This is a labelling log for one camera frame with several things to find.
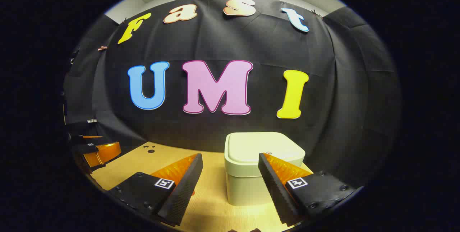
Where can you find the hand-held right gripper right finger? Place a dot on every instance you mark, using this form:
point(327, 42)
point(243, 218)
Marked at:
point(275, 189)

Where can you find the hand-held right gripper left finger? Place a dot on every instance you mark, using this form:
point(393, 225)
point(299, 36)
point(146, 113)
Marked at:
point(183, 189)

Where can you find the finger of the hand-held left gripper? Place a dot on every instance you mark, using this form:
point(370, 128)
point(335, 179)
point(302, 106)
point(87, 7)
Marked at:
point(79, 139)
point(104, 153)

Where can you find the pale green desktop garbage bin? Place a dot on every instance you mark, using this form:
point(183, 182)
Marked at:
point(251, 145)

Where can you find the wooden desktop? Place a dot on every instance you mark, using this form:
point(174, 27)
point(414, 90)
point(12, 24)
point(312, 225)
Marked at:
point(212, 196)

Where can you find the small copper clip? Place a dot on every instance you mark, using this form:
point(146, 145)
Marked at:
point(102, 48)

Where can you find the black backdrop cloth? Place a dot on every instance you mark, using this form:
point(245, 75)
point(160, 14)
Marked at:
point(341, 99)

